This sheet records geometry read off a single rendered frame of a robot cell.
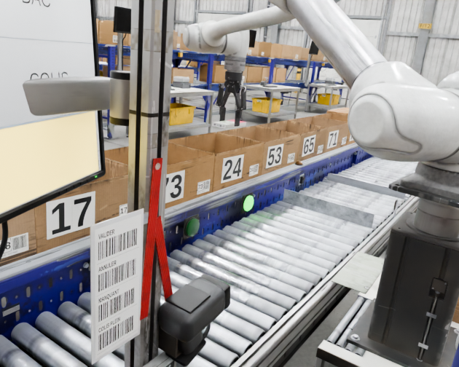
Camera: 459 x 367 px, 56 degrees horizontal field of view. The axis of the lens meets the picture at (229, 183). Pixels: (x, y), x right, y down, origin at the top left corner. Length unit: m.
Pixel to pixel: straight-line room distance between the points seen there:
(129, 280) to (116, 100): 0.24
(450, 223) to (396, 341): 0.33
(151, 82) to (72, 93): 0.11
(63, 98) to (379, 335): 0.97
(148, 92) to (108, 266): 0.22
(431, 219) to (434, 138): 0.27
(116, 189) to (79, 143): 0.75
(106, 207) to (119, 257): 0.80
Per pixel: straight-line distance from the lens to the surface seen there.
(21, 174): 0.55
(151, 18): 0.55
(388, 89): 0.90
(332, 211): 2.11
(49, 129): 0.59
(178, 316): 0.66
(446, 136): 0.96
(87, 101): 0.61
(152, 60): 0.55
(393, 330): 1.23
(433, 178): 1.09
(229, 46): 1.83
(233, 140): 2.16
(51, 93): 0.57
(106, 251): 0.56
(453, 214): 1.13
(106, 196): 1.36
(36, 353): 1.18
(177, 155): 1.87
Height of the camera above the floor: 1.45
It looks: 17 degrees down
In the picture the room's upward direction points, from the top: 5 degrees clockwise
